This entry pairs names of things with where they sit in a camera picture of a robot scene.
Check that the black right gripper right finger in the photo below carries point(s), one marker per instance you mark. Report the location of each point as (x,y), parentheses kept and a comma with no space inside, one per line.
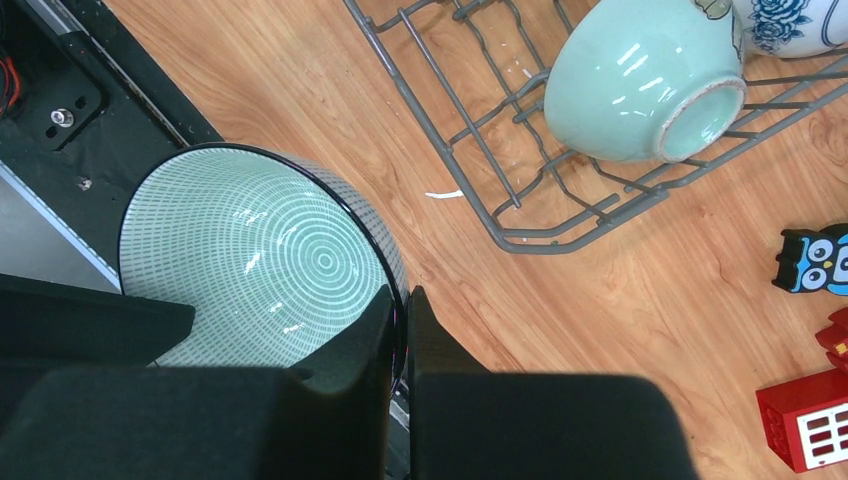
(468,422)

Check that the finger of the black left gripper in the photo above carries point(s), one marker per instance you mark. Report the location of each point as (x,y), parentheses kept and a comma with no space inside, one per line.
(46,325)

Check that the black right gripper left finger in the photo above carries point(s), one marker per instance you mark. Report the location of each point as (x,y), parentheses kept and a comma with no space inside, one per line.
(324,418)

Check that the white bowl green dashes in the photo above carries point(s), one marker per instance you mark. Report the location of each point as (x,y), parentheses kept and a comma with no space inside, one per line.
(277,254)

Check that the mint green leaf bowl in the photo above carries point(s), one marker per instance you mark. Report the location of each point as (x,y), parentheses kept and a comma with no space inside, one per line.
(647,80)

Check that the red toy house block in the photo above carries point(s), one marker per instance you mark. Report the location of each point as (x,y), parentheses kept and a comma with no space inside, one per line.
(805,420)

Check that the red owl toy block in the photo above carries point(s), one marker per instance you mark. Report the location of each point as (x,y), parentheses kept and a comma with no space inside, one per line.
(833,339)

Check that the black blue owl block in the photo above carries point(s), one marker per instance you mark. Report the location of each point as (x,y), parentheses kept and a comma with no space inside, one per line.
(811,261)

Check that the white bowl blue roses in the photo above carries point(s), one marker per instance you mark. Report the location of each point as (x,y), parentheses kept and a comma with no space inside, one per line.
(792,28)

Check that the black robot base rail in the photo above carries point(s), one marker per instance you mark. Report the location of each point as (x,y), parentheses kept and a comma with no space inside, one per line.
(86,114)

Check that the grey wire dish rack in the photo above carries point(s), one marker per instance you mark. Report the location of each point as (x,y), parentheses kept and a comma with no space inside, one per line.
(573,198)

